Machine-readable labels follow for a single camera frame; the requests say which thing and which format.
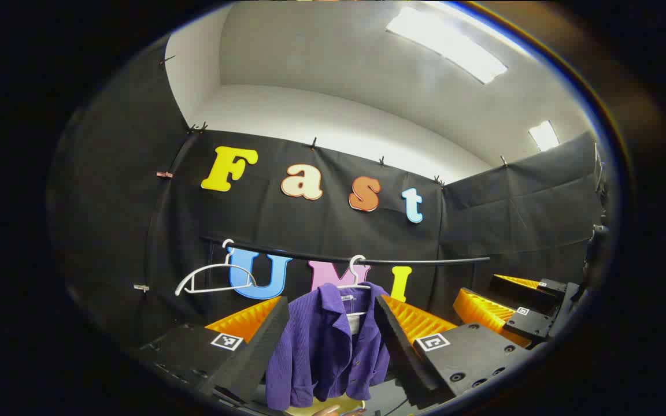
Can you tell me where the black backdrop cloth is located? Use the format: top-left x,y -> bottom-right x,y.
49,35 -> 609,373

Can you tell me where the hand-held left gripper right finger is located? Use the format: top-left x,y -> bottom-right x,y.
373,294 -> 536,408

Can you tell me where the purple jacket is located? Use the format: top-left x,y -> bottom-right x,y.
265,282 -> 391,411

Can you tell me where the white clothes hanger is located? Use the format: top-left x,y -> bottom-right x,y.
336,254 -> 375,318
175,238 -> 258,297

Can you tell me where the yellow laundry hamper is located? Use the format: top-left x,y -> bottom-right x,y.
284,396 -> 368,416

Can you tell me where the long ceiling light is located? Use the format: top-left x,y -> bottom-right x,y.
385,6 -> 509,86

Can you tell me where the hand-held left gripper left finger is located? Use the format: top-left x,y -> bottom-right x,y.
136,296 -> 291,406

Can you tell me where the black clothes rack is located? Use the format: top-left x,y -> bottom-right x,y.
200,233 -> 491,266

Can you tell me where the small ceiling light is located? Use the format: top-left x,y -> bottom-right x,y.
528,120 -> 561,153

